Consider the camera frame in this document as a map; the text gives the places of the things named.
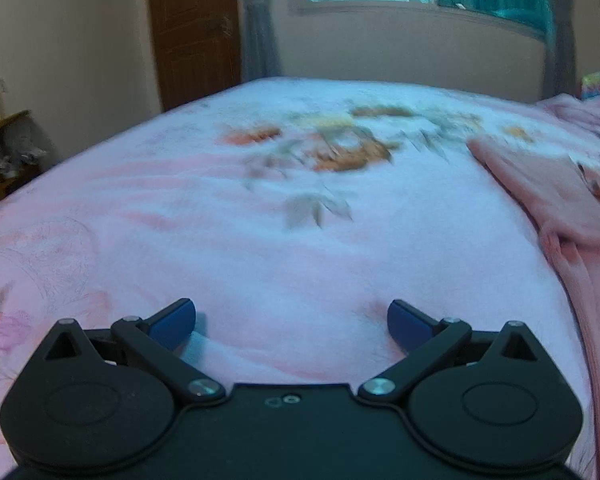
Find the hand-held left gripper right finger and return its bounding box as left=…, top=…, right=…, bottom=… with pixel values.
left=357, top=299, right=539, bottom=405

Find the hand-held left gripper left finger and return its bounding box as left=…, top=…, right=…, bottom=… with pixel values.
left=44, top=298, right=227, bottom=404

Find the pink garment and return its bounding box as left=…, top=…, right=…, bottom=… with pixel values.
left=466, top=136, right=600, bottom=480

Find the floral pink bed sheet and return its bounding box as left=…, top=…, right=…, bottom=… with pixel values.
left=0, top=76, right=600, bottom=480

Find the wooden bedside cabinet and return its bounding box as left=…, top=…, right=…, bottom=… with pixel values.
left=0, top=109, right=57, bottom=214

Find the pink quilt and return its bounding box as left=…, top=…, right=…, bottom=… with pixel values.
left=534, top=93, right=600, bottom=166

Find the brown wooden door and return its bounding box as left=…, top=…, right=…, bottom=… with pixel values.
left=147, top=0, right=244, bottom=112

